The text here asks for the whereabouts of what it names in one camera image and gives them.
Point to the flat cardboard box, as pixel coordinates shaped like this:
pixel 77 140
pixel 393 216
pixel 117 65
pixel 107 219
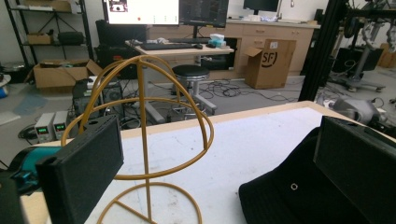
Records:
pixel 53 4

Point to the grey stand with base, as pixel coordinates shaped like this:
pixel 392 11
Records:
pixel 362 62

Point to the tall printed cardboard box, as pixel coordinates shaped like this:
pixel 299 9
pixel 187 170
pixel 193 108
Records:
pixel 269 68

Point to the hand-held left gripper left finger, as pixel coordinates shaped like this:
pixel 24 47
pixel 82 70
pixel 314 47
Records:
pixel 84 168

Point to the black keyboard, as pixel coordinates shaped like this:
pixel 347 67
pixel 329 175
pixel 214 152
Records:
pixel 166 46

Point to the black bag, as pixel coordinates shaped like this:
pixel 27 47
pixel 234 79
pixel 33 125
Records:
pixel 71 38

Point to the black computer mouse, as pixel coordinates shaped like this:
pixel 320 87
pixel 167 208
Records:
pixel 198 46

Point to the black round stool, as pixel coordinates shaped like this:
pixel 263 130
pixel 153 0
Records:
pixel 190 71

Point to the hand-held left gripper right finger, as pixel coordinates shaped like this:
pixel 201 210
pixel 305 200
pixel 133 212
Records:
pixel 358 165

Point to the large black case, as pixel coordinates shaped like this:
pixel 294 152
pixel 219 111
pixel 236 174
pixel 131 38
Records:
pixel 120 34

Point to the open low cardboard box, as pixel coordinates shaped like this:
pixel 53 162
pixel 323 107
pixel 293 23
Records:
pixel 56 74

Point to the black computer tower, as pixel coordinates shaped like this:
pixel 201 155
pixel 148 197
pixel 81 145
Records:
pixel 109 93

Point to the dark-screen monitor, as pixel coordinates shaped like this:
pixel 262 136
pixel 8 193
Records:
pixel 204 12

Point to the small black monitor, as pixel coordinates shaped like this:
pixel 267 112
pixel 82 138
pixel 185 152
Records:
pixel 261 4

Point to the black metal frame post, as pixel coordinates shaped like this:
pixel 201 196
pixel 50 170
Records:
pixel 320 53

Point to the grey rounded machine housing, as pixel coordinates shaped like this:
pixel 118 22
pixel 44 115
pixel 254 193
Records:
pixel 358 110

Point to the light blue tissue packet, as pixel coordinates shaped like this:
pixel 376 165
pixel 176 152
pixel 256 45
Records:
pixel 217 40

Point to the beige wooden cabinet counter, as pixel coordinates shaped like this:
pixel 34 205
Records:
pixel 280 31

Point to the grey bench power supply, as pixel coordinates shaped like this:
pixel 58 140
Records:
pixel 43 126
pixel 60 124

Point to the white-screen monitor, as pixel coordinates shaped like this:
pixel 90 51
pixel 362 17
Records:
pixel 143 14

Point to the wooden desk on metal legs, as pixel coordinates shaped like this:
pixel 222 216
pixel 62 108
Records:
pixel 186 51

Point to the black metal shelf rack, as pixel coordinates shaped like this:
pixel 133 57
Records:
pixel 87 31

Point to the black bucket hat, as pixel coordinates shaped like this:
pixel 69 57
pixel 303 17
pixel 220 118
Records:
pixel 280 202

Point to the small cardboard box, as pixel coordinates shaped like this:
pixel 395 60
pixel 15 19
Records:
pixel 39 39

